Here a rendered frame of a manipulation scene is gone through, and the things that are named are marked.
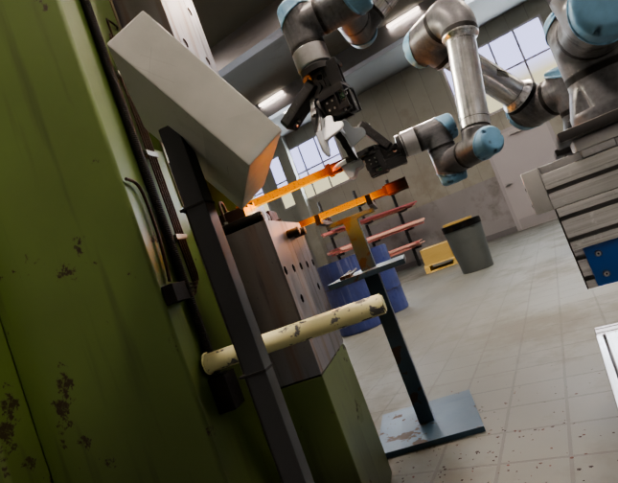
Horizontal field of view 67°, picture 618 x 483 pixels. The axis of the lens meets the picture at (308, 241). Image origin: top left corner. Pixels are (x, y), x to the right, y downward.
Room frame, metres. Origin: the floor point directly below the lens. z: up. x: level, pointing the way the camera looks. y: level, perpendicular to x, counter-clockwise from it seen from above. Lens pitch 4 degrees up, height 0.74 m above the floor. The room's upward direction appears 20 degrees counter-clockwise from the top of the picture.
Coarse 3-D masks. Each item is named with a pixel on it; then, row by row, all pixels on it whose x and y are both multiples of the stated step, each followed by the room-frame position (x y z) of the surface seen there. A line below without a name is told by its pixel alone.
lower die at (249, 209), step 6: (252, 204) 1.40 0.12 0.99; (234, 210) 1.32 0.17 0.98; (240, 210) 1.31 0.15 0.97; (246, 210) 1.33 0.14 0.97; (252, 210) 1.38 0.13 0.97; (258, 210) 1.44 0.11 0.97; (264, 210) 1.50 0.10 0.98; (228, 216) 1.32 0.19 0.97; (234, 216) 1.32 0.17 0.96; (240, 216) 1.31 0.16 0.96; (222, 222) 1.33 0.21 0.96; (228, 222) 1.32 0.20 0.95
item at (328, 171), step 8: (328, 168) 1.35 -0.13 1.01; (312, 176) 1.37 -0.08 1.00; (320, 176) 1.37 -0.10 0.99; (288, 184) 1.39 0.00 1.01; (296, 184) 1.38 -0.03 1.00; (304, 184) 1.38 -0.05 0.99; (272, 192) 1.40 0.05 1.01; (280, 192) 1.40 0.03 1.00; (288, 192) 1.40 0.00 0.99; (256, 200) 1.41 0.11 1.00; (264, 200) 1.41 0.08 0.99
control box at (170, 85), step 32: (128, 32) 0.67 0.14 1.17; (160, 32) 0.68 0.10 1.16; (128, 64) 0.67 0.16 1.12; (160, 64) 0.68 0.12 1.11; (192, 64) 0.69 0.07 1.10; (160, 96) 0.70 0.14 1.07; (192, 96) 0.68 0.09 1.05; (224, 96) 0.69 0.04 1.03; (192, 128) 0.74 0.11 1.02; (224, 128) 0.69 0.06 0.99; (256, 128) 0.70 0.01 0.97; (224, 160) 0.76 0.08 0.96; (256, 160) 0.71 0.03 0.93; (224, 192) 0.98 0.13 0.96; (256, 192) 1.01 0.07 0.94
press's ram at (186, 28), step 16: (112, 0) 1.29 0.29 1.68; (128, 0) 1.28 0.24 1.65; (144, 0) 1.27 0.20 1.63; (160, 0) 1.26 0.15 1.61; (176, 0) 1.39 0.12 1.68; (128, 16) 1.29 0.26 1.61; (160, 16) 1.27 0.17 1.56; (176, 16) 1.34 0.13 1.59; (192, 16) 1.49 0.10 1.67; (176, 32) 1.29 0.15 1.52; (192, 32) 1.43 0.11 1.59; (192, 48) 1.37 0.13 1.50; (208, 48) 1.54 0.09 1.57; (208, 64) 1.47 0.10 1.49
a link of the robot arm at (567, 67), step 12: (552, 12) 0.90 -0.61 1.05; (552, 24) 0.90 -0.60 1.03; (552, 36) 0.91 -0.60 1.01; (552, 48) 0.92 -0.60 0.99; (564, 60) 0.90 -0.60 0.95; (576, 60) 0.88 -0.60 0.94; (588, 60) 0.87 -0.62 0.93; (600, 60) 0.86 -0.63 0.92; (564, 72) 0.92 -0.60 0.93; (576, 72) 0.89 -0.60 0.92
